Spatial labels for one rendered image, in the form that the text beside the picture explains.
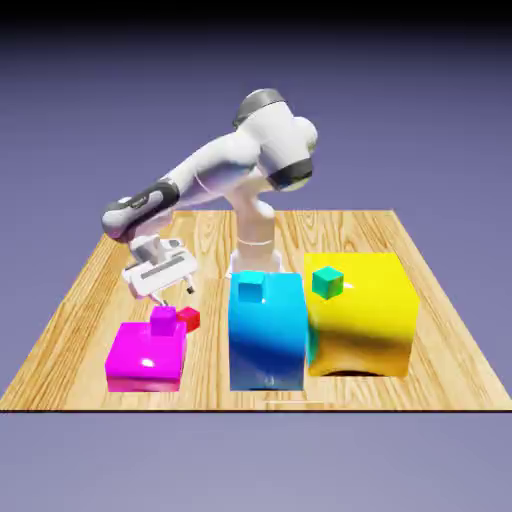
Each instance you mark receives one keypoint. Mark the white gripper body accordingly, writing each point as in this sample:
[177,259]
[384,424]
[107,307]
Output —
[160,274]

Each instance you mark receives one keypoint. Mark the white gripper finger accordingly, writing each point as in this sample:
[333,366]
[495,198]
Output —
[190,286]
[158,300]

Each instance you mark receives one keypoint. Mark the large cyan box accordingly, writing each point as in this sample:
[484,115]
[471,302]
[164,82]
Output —
[266,336]

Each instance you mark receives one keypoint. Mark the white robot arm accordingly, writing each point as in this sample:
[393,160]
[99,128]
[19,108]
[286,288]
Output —
[240,160]

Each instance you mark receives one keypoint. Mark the large yellow box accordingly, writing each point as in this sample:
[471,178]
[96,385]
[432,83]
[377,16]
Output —
[360,316]

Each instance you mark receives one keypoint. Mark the large magenta box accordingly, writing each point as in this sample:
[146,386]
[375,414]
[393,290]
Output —
[146,358]

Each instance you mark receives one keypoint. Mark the small magenta cube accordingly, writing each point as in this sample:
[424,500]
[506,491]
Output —
[163,320]

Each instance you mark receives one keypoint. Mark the small red cube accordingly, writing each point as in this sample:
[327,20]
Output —
[190,318]

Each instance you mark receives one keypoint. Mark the small cyan cube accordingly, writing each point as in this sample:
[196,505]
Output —
[251,286]

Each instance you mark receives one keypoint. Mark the small green cube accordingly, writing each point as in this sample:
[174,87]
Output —
[327,282]

